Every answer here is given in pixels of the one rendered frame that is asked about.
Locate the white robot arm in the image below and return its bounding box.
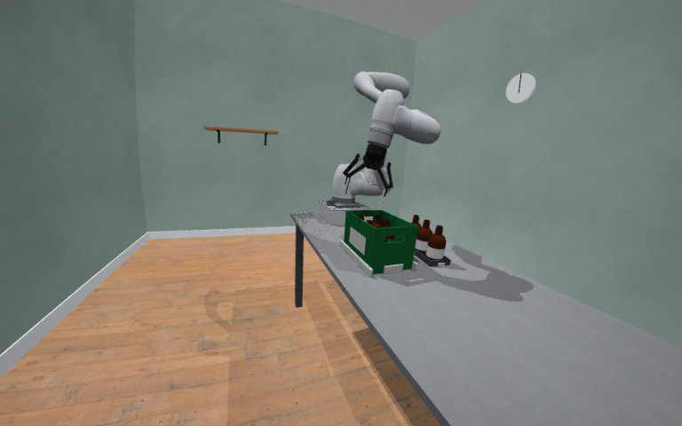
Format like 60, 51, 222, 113
325, 72, 441, 208

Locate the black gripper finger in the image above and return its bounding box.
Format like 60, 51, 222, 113
374, 162, 393, 205
343, 154, 371, 193

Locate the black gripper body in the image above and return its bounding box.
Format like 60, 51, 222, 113
362, 144, 386, 170

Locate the green bottle crate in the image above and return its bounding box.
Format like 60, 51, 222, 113
344, 210, 418, 274

